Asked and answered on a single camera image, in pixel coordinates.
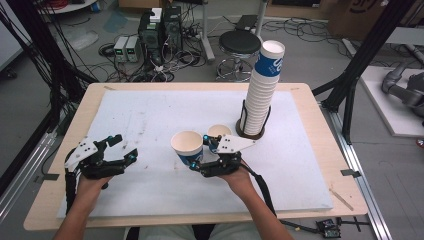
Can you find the blue banded paper cup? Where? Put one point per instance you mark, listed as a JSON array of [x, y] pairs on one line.
[[218, 130], [186, 143]]

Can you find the black computer tower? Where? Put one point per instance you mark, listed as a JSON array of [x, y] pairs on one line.
[[150, 33], [172, 28]]

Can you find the blue tape roll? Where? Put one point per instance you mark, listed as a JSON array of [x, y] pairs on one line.
[[95, 6]]

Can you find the cardboard box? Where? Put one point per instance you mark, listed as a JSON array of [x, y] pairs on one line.
[[360, 16]]

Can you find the grey power supply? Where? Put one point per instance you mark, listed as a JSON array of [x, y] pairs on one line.
[[120, 48], [133, 48]]

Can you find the grey desk leg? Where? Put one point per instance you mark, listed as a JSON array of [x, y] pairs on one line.
[[207, 36]]

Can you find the thin wooden stick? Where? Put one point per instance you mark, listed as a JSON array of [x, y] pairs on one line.
[[341, 199]]

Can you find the black frame post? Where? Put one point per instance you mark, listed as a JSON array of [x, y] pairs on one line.
[[31, 40], [366, 50]]

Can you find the dark tape piece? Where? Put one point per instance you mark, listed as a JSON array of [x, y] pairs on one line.
[[350, 173], [50, 177]]

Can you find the person's light trousers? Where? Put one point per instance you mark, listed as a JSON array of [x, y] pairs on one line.
[[160, 233]]

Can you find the black round stool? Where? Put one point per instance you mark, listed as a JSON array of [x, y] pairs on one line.
[[239, 41]]

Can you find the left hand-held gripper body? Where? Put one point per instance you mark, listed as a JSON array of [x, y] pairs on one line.
[[100, 168]]

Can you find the aluminium rail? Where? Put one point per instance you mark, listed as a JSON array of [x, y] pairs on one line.
[[366, 191], [26, 168]]

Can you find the person's right hand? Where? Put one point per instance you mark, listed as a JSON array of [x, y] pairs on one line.
[[238, 181]]

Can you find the person's left hand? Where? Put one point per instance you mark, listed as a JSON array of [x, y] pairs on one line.
[[90, 191]]

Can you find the white platform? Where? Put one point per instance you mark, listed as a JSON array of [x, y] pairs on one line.
[[386, 110]]

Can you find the small circuit board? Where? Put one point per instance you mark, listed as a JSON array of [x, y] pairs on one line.
[[328, 228]]

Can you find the white foam mat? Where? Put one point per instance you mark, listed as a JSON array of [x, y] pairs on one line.
[[160, 113]]

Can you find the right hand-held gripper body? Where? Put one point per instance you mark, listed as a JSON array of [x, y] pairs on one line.
[[221, 165]]

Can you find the round white table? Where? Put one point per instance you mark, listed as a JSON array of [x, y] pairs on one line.
[[66, 6]]

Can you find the stack of white paper cups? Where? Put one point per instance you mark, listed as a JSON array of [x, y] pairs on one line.
[[261, 96]]

